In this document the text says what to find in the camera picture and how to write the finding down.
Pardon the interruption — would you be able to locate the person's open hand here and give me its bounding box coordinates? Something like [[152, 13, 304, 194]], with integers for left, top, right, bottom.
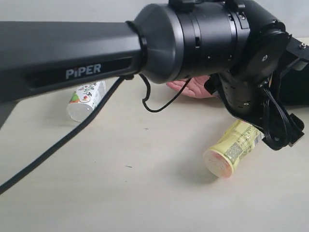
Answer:
[[166, 75, 213, 99]]

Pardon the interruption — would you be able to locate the yellow bottle red cap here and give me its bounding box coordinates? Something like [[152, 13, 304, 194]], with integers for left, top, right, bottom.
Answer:
[[203, 120, 264, 178]]

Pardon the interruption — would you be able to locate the clear floral label bottle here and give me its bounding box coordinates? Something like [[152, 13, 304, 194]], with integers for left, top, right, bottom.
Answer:
[[66, 81, 106, 122]]

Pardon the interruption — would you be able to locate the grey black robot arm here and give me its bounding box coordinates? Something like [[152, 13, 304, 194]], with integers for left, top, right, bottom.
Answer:
[[0, 0, 308, 150]]

